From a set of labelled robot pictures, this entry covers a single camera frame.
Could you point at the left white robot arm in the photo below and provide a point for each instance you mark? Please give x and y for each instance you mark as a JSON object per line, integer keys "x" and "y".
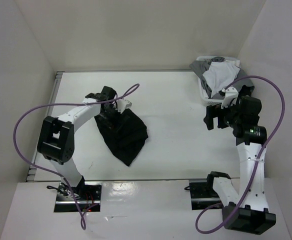
{"x": 57, "y": 137}

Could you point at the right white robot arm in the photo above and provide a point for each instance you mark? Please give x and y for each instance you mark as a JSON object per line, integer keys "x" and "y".
{"x": 246, "y": 210}

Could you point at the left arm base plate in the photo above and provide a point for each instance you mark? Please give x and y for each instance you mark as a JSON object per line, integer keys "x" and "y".
{"x": 89, "y": 200}

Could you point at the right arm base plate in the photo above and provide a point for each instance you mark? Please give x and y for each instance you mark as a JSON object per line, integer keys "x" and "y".
{"x": 200, "y": 194}

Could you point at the grey garment in basket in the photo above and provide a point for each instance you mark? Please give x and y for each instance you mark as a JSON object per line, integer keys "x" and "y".
{"x": 198, "y": 68}

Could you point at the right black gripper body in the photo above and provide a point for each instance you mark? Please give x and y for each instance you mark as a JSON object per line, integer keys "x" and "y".
{"x": 231, "y": 115}

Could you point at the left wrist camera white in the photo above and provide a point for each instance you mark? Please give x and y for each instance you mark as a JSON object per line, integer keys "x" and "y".
{"x": 122, "y": 104}

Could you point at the white laundry basket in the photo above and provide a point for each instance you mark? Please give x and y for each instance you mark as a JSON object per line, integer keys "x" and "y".
{"x": 211, "y": 101}

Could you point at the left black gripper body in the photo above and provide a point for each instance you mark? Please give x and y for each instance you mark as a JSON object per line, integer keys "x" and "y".
{"x": 111, "y": 116}

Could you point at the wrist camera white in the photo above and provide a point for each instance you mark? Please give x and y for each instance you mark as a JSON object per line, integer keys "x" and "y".
{"x": 122, "y": 104}
{"x": 230, "y": 94}

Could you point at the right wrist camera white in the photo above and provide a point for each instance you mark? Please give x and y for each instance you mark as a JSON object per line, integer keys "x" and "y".
{"x": 230, "y": 94}

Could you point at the black pleated skirt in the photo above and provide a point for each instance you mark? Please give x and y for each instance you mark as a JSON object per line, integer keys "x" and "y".
{"x": 127, "y": 138}

